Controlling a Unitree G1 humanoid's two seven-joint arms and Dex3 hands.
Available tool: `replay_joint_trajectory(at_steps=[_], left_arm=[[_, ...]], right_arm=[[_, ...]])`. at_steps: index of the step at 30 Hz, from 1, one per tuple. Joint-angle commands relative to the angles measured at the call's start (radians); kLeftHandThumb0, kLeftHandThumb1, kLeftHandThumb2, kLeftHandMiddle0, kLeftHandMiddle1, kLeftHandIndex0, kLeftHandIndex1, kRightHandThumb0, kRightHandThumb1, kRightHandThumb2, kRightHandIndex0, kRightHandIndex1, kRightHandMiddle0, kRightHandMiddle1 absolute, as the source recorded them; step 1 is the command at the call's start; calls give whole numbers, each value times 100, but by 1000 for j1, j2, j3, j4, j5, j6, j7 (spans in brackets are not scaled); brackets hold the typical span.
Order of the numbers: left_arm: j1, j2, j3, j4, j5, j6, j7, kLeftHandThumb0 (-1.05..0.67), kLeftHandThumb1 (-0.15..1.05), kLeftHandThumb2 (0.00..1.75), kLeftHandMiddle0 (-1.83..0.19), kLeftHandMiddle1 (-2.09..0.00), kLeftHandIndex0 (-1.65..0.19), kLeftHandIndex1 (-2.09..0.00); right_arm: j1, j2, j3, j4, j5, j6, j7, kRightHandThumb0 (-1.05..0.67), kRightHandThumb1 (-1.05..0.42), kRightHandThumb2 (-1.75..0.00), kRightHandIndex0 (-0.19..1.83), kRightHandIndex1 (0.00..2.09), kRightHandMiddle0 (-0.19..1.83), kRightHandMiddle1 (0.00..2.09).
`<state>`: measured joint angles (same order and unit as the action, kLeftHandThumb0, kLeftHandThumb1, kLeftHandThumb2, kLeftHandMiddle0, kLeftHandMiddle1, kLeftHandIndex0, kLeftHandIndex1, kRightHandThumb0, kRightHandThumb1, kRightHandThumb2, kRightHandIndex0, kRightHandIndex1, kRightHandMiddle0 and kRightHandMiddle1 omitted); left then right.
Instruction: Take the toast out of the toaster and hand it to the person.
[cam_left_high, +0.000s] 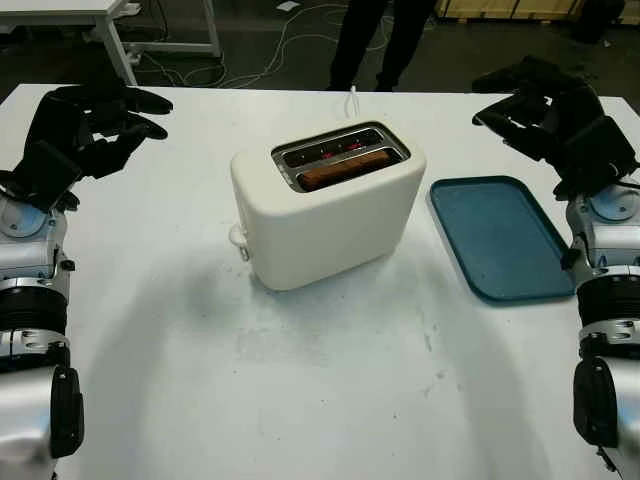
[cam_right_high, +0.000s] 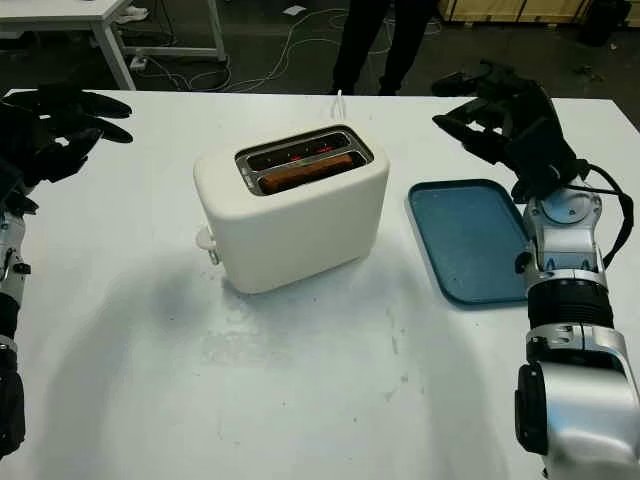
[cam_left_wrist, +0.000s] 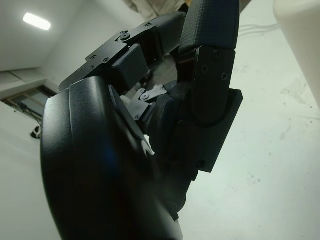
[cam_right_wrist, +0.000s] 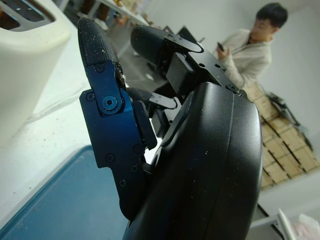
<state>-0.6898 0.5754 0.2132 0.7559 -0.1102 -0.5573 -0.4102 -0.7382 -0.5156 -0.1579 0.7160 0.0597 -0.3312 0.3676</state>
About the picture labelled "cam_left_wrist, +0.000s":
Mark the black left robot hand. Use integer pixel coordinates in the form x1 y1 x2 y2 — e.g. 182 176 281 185
39 0 245 240

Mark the white two-slot toaster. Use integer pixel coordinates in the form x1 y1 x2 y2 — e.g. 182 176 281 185
273 0 320 101

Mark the wood-framed window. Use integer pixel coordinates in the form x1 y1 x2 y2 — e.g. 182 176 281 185
1 84 57 119

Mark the rectangular ceiling light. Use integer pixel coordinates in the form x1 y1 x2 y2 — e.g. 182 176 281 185
22 12 53 32

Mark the white toaster power cord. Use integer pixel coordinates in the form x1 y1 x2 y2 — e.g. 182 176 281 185
239 22 282 35

